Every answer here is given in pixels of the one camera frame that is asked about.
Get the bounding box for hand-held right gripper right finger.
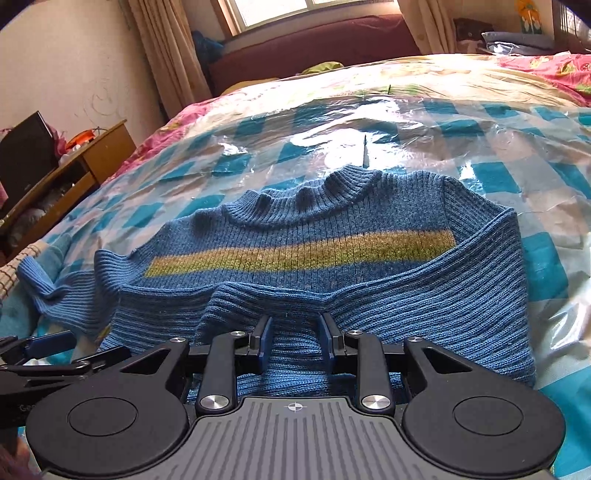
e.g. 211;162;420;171
318;313;469;412

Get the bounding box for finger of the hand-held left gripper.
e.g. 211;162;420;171
0;333;77;365
0;346;134;391

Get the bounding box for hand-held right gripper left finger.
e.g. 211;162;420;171
119;315;274;415

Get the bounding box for blue knit sweater yellow stripe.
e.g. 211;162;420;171
18;167;537;400

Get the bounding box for person's purple clothing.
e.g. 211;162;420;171
0;440;31;480

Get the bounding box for checkered towel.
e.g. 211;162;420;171
0;242;44;282

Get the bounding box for black monitor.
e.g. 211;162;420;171
0;111;60;213

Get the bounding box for wooden nightstand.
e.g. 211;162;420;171
0;119;138;259

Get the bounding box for orange object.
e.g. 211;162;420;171
65;129;100;151

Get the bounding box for teal checkered bedsheet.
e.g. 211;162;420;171
0;99;591;480

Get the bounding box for green cloth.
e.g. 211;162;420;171
302;60;345;75

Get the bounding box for blue cloth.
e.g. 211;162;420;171
191;30;227;65

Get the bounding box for beige curtain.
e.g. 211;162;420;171
127;0;213;123
397;0;458;56

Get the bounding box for window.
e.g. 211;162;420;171
210;0;402;38

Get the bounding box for dark bag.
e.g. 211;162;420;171
455;17;495;42

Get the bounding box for pink floral quilt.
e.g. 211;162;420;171
111;52;591;176

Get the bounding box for yellow wall decoration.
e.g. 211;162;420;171
515;0;546;35

